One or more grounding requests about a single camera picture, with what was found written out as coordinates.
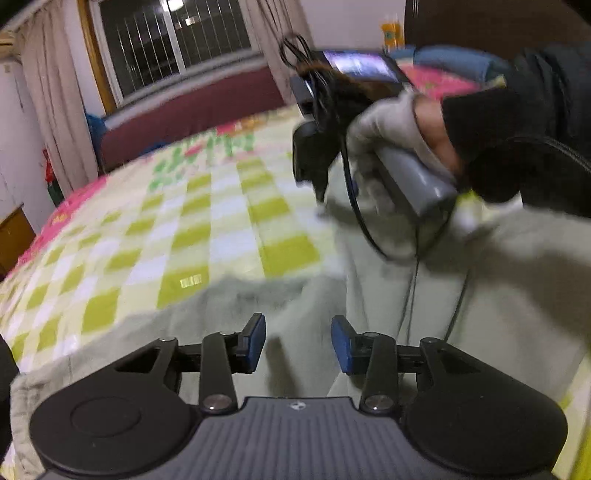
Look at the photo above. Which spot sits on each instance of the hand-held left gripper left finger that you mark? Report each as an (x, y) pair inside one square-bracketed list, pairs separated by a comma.
[(255, 344)]

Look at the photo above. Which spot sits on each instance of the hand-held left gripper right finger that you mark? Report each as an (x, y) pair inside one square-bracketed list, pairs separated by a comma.
[(341, 344)]

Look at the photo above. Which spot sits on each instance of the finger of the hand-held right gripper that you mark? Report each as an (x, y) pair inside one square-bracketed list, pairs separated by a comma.
[(311, 154)]

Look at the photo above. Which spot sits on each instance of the light grey pants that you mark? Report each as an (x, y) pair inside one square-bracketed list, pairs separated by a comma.
[(508, 277)]

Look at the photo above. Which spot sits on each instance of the person's right hand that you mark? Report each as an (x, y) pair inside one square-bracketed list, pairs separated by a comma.
[(385, 124)]

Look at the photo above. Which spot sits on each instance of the maroon bed headboard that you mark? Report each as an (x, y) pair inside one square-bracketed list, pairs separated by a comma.
[(194, 110)]

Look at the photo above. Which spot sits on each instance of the beige curtain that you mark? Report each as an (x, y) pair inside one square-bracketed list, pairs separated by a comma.
[(55, 92), (281, 27)]

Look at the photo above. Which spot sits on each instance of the blue pillow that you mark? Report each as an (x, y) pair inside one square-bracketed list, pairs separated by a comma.
[(457, 60)]

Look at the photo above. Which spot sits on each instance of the green checkered bed sheet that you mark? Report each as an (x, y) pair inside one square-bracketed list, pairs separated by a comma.
[(184, 221)]

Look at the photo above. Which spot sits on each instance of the orange bottle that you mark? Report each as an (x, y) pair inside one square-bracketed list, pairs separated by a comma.
[(391, 33)]

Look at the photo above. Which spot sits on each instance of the barred window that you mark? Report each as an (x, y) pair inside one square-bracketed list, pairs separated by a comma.
[(175, 41)]

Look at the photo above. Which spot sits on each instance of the dark wooden wardrobe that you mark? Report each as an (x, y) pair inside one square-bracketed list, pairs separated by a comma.
[(498, 21)]

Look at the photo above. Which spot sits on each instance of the blue cloth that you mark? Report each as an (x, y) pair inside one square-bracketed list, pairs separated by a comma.
[(94, 134)]

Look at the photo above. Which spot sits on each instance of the wooden cabinet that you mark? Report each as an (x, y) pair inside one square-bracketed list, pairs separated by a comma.
[(16, 240)]

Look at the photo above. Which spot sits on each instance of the red and green bag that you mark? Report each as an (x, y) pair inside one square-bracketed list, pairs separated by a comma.
[(51, 180)]

